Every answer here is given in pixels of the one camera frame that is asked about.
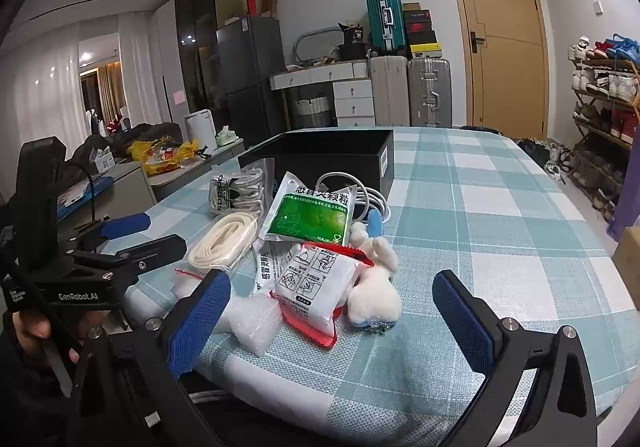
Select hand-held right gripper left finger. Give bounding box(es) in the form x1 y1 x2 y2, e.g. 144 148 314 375
67 269 233 447

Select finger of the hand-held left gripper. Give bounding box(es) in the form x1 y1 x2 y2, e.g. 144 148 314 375
65 233 189 279
60 213 152 254

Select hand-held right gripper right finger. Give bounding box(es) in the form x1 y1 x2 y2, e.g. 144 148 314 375
431 270 599 447

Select clear zip bag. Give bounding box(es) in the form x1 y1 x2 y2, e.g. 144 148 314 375
122 267 216 315

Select bubble wrap pouch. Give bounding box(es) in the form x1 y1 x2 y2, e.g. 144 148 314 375
220 296 284 359

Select cream laces bag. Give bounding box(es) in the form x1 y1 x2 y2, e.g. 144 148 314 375
187 213 259 273

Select white medicine packet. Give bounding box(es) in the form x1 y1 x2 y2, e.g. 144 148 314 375
251 241 301 300

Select white plush toy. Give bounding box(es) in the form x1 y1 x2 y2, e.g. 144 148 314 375
346 208 404 335

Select striped laces bag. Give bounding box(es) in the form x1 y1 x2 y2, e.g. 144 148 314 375
209 167 273 218

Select white red pictogram packet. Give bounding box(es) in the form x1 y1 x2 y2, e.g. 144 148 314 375
270 241 373 349

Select green medicine packet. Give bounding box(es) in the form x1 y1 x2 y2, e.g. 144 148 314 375
263 171 357 245

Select white cable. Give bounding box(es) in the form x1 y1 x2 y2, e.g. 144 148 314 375
316 171 392 229

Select person's left hand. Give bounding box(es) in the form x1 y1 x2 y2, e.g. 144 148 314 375
14 311 103 364

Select grey low cabinet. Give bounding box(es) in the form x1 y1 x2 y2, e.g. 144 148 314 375
57 139 246 224

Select yellow plastic bag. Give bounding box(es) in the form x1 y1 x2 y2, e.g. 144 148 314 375
127 138 201 176

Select black clothing pile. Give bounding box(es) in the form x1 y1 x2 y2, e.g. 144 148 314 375
70 122 183 164

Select checkered tablecloth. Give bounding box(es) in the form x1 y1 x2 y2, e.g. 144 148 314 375
120 127 640 447

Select white air purifier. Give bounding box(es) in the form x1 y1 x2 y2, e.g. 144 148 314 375
185 111 218 152

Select green tissue pack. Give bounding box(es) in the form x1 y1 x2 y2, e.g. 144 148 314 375
216 125 243 148

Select white curtain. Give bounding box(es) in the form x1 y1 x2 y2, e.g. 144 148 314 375
12 9 166 150

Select flat cardboard box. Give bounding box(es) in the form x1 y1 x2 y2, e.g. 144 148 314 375
612 226 640 311

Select pile of loose shoes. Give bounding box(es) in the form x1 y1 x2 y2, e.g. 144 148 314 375
517 137 576 184

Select dark wardrobe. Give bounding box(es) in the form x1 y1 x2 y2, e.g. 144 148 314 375
175 0 241 128

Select grey refrigerator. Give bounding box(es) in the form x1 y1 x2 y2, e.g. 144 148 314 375
216 16 288 148

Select woven laundry basket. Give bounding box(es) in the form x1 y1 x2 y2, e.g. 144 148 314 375
290 96 333 130

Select silver suitcase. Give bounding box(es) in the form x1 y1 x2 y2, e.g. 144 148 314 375
407 58 453 128

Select wooden shoe rack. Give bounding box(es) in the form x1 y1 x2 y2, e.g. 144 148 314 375
570 54 640 224

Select cream suitcase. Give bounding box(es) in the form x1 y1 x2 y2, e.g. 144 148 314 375
369 54 410 128

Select wooden door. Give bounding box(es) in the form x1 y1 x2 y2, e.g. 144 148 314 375
442 0 551 140

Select white desk with drawers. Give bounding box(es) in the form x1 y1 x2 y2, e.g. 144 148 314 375
270 61 376 128

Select yellow black shoe box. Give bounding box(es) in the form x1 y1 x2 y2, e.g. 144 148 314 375
407 43 443 59

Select rows of racked shoes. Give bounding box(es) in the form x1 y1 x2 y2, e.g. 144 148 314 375
567 33 640 222

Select black red shoe box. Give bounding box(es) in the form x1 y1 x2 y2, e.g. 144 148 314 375
405 22 434 45

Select black paper bag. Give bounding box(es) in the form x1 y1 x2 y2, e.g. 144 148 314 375
337 22 369 61

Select teal suitcase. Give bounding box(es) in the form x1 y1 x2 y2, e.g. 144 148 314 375
365 0 407 52

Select black cable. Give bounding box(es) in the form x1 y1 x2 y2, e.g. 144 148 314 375
70 159 98 228

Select grey oval tube frame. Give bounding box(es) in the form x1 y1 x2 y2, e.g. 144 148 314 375
292 28 346 66

